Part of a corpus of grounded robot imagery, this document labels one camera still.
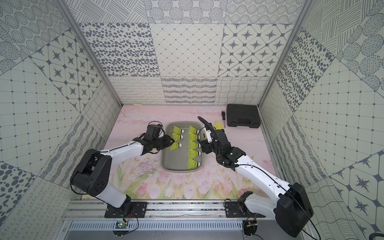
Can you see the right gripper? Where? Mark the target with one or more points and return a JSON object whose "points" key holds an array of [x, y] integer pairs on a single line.
{"points": [[205, 146]]}

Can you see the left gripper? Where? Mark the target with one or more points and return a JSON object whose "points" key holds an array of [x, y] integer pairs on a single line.
{"points": [[163, 141]]}

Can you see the yellow shuttlecock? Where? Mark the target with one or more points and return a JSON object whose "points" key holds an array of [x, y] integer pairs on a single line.
{"points": [[193, 130], [176, 137], [175, 146], [193, 137], [193, 145], [219, 126], [193, 154], [178, 131], [192, 164]]}

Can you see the grey plastic storage box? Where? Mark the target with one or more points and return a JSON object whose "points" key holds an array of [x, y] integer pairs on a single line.
{"points": [[176, 161]]}

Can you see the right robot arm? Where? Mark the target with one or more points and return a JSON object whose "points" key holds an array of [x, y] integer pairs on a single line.
{"points": [[288, 204]]}

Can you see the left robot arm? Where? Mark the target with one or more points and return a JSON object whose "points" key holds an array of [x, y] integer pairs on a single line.
{"points": [[91, 175]]}

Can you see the black plastic tool case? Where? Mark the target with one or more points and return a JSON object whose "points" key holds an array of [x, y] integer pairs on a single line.
{"points": [[243, 115]]}

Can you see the black round connector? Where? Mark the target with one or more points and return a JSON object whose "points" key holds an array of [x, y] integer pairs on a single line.
{"points": [[250, 227]]}

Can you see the green circuit board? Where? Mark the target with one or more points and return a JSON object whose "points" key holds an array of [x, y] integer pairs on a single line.
{"points": [[121, 225]]}

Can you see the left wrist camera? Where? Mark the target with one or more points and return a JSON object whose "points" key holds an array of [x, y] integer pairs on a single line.
{"points": [[155, 130]]}

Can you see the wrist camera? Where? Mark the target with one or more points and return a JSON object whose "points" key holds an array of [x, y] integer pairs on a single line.
{"points": [[210, 131], [155, 130]]}

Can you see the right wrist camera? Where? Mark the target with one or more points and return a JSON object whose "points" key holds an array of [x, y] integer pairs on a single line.
{"points": [[210, 131]]}

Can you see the black handled screwdriver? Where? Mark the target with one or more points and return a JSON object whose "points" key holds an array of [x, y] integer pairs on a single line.
{"points": [[224, 118]]}

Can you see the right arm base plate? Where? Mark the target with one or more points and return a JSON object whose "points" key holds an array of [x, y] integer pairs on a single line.
{"points": [[234, 209]]}

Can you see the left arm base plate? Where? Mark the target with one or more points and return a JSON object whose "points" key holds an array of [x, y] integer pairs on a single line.
{"points": [[135, 209]]}

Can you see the aluminium mounting rail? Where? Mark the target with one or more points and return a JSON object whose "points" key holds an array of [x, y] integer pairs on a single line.
{"points": [[164, 209]]}

